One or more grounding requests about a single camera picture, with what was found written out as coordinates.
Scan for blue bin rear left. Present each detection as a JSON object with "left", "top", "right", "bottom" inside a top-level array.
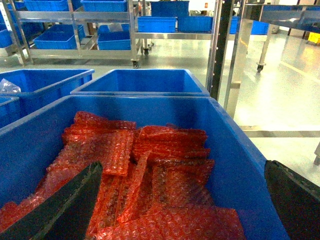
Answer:
[{"left": 0, "top": 69, "right": 95, "bottom": 115}]

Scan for empty blue bin front left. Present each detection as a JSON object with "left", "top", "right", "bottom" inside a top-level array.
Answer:
[{"left": 0, "top": 96, "right": 22, "bottom": 128}]

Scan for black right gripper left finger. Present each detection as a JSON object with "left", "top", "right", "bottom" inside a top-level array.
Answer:
[{"left": 0, "top": 161, "right": 103, "bottom": 240}]

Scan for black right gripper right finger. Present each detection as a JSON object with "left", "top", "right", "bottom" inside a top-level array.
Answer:
[{"left": 264, "top": 160, "right": 320, "bottom": 240}]

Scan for blue bin with red bags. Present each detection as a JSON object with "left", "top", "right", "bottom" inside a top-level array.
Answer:
[{"left": 0, "top": 95, "right": 289, "bottom": 240}]

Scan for steel shelf rack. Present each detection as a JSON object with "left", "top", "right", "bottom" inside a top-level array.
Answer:
[{"left": 205, "top": 0, "right": 252, "bottom": 118}]

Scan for red bubble wrap bags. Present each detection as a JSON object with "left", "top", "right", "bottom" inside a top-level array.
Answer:
[{"left": 0, "top": 111, "right": 245, "bottom": 240}]

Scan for blue bin rear right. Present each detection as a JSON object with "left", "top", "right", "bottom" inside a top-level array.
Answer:
[{"left": 70, "top": 69, "right": 210, "bottom": 97}]

